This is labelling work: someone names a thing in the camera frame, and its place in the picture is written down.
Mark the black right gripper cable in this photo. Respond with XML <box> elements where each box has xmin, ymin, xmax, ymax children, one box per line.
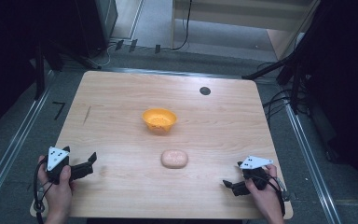
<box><xmin>251</xmin><ymin>174</ymin><xmax>291</xmax><ymax>217</ymax></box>

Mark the bundle of black floor cables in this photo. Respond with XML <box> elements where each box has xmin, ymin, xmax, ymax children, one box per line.
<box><xmin>255</xmin><ymin>61</ymin><xmax>311</xmax><ymax>129</ymax></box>

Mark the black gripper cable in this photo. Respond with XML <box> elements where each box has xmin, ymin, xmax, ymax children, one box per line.
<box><xmin>33</xmin><ymin>158</ymin><xmax>51</xmax><ymax>224</ymax></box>
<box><xmin>251</xmin><ymin>174</ymin><xmax>291</xmax><ymax>217</ymax></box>

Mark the pale pink oval bun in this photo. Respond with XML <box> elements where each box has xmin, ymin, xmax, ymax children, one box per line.
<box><xmin>160</xmin><ymin>148</ymin><xmax>189</xmax><ymax>170</ymax></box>

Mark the orange plastic bowl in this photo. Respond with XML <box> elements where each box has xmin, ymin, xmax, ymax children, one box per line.
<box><xmin>141</xmin><ymin>107</ymin><xmax>178</xmax><ymax>133</ymax></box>

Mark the black hanging cable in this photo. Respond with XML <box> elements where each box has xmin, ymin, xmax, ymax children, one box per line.
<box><xmin>169</xmin><ymin>0</ymin><xmax>194</xmax><ymax>52</ymax></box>

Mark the black cabinet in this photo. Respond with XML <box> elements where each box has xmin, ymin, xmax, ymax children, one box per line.
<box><xmin>74</xmin><ymin>0</ymin><xmax>119</xmax><ymax>59</ymax></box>

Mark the black metal stand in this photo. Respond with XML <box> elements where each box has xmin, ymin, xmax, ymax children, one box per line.
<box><xmin>32</xmin><ymin>36</ymin><xmax>103</xmax><ymax>101</ymax></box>
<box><xmin>241</xmin><ymin>50</ymin><xmax>313</xmax><ymax>115</ymax></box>

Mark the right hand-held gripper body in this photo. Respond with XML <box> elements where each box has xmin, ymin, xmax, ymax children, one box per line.
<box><xmin>230</xmin><ymin>155</ymin><xmax>275</xmax><ymax>197</ymax></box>

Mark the dark curtain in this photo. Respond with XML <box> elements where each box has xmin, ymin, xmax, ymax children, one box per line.
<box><xmin>297</xmin><ymin>0</ymin><xmax>358</xmax><ymax>200</ymax></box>
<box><xmin>0</xmin><ymin>0</ymin><xmax>85</xmax><ymax>141</ymax></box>

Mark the beige wooden furniture frame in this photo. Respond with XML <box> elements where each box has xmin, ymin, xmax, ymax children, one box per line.
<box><xmin>170</xmin><ymin>0</ymin><xmax>322</xmax><ymax>61</ymax></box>

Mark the person's right hand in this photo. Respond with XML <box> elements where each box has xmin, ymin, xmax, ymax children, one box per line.
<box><xmin>244</xmin><ymin>163</ymin><xmax>285</xmax><ymax>218</ymax></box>

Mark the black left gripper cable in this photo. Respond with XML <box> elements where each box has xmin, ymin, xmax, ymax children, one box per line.
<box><xmin>33</xmin><ymin>158</ymin><xmax>51</xmax><ymax>224</ymax></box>

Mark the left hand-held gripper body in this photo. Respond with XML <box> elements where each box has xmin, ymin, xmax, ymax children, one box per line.
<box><xmin>45</xmin><ymin>146</ymin><xmax>94</xmax><ymax>185</ymax></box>

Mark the person's left hand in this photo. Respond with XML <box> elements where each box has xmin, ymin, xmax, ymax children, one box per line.
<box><xmin>36</xmin><ymin>155</ymin><xmax>76</xmax><ymax>217</ymax></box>

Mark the metal floor rail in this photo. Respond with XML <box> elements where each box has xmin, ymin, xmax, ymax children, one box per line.
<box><xmin>0</xmin><ymin>70</ymin><xmax>57</xmax><ymax>213</ymax></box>
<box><xmin>282</xmin><ymin>101</ymin><xmax>344</xmax><ymax>224</ymax></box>
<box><xmin>103</xmin><ymin>66</ymin><xmax>244</xmax><ymax>80</ymax></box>

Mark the white floor cable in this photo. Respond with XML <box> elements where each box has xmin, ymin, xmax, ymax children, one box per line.
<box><xmin>91</xmin><ymin>42</ymin><xmax>117</xmax><ymax>68</ymax></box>

